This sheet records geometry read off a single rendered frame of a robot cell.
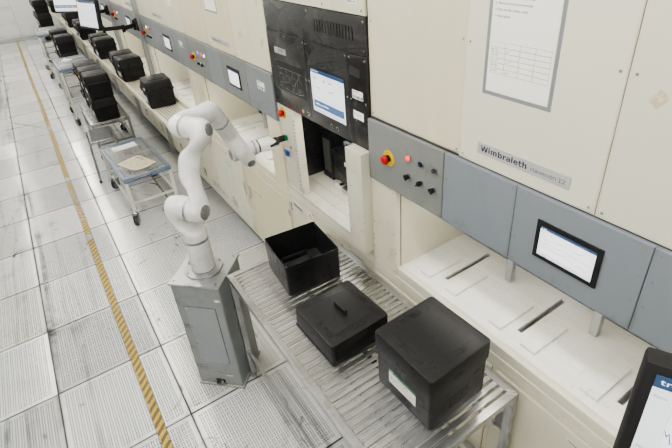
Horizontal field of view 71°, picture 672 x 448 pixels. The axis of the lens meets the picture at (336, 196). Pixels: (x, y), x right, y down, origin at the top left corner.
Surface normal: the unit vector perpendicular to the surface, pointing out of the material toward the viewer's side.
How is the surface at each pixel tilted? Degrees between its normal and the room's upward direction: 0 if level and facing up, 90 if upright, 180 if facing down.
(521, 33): 90
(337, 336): 0
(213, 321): 90
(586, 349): 0
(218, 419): 0
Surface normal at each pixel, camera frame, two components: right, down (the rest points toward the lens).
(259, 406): -0.07, -0.86
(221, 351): -0.19, 0.51
